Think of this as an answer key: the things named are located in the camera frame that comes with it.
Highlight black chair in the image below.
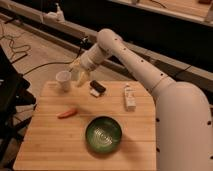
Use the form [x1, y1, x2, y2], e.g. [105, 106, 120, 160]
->
[0, 45, 36, 162]

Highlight white object on ledge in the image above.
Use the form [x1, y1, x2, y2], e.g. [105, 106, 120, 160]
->
[44, 3, 65, 23]

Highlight black and white snack bar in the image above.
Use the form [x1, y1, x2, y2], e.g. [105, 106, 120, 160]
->
[90, 80, 106, 97]

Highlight white plastic cup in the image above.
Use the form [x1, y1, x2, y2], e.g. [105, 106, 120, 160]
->
[56, 71, 71, 92]

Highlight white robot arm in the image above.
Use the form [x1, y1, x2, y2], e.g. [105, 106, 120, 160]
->
[70, 29, 213, 171]

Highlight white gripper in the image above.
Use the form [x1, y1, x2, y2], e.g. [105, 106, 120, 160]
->
[69, 44, 106, 87]

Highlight white tube box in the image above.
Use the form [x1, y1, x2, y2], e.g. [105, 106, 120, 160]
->
[124, 84, 136, 111]

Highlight black cable on floor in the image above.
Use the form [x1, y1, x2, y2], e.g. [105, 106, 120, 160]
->
[0, 23, 90, 77]

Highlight green bowl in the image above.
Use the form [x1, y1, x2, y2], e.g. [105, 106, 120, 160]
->
[85, 116, 122, 154]

